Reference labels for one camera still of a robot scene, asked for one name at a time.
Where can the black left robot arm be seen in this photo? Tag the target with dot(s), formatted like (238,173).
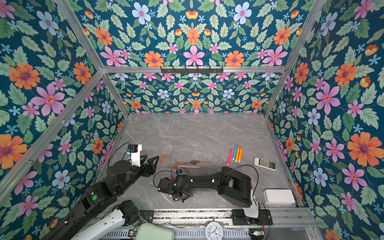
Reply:
(120,176)

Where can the dark brown marker pen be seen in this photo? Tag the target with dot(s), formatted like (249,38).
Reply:
(200,162)

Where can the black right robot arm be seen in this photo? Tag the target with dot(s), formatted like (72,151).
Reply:
(230,184)

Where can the blue marker pen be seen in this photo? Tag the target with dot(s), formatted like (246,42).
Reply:
(234,152)

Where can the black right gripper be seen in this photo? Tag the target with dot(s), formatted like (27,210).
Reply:
(173,197)

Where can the pink lilac marker pen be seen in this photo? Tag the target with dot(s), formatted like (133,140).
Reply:
(189,166)

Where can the yellow orange marker pen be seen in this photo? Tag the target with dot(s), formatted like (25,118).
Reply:
(240,155)

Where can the white remote control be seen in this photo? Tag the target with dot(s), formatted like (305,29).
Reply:
(265,164)

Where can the red orange marker pen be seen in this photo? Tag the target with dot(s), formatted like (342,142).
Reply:
(229,157)

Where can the black hook rail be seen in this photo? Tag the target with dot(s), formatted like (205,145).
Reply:
(191,70)

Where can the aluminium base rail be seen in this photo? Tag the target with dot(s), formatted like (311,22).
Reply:
(274,217)

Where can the small red pen cap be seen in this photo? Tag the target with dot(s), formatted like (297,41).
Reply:
(161,158)

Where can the pale green box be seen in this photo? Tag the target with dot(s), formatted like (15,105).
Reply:
(154,232)

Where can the white analog clock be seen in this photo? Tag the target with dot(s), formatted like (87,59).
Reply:
(214,231)

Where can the white flat box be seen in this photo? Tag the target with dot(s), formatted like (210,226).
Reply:
(279,196)

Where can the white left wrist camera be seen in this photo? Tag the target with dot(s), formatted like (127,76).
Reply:
(134,152)

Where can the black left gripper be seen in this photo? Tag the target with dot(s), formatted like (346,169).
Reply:
(148,171)

